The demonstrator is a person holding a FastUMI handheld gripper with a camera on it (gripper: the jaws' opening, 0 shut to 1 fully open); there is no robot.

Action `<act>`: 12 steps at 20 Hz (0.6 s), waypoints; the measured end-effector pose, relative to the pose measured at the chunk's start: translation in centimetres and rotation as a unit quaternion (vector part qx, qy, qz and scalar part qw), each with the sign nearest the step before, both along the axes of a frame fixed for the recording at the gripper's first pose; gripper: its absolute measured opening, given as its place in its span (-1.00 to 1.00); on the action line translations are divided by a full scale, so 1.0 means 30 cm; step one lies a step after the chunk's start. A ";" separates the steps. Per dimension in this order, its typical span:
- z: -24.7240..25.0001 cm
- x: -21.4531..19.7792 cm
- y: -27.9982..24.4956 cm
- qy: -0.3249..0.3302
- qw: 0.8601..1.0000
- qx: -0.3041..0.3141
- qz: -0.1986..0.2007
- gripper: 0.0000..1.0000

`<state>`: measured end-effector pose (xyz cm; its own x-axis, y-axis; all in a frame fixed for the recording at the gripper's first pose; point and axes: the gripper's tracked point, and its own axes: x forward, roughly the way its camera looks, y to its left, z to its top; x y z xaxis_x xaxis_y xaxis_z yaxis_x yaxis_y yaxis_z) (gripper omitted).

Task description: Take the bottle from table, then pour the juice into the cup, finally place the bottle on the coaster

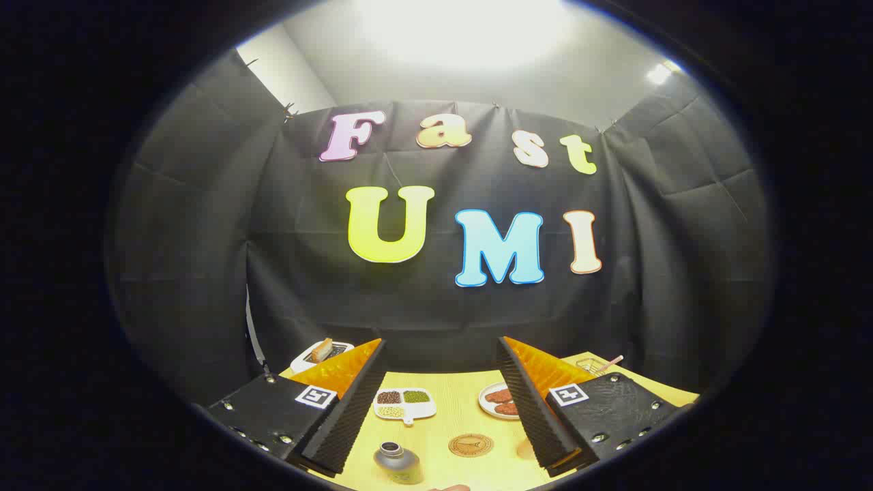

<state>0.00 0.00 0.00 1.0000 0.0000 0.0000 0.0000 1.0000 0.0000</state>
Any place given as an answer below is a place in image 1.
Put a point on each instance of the large bright ceiling light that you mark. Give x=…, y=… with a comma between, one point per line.
x=464, y=27

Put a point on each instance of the small ceiling light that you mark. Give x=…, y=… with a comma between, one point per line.
x=659, y=72

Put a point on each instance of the striped straw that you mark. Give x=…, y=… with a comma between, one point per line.
x=612, y=363

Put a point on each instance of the wooden table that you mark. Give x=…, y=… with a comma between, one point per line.
x=457, y=409

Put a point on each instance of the white toaster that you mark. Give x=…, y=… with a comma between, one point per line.
x=303, y=361

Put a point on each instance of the silver bottle with green label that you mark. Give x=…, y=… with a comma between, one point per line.
x=395, y=464

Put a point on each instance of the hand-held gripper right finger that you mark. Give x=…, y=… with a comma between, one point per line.
x=535, y=416

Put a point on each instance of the white oval plate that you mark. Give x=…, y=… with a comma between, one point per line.
x=485, y=406

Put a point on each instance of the white divided dish with beans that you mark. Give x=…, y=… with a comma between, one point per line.
x=406, y=404

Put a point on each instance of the round cork coaster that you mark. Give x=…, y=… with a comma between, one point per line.
x=470, y=444

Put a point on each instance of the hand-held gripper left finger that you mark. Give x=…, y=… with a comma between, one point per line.
x=351, y=416

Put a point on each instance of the bread slice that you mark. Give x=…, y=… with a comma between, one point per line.
x=322, y=349

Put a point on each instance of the red-brown meat piece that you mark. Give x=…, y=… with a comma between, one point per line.
x=498, y=395
x=507, y=409

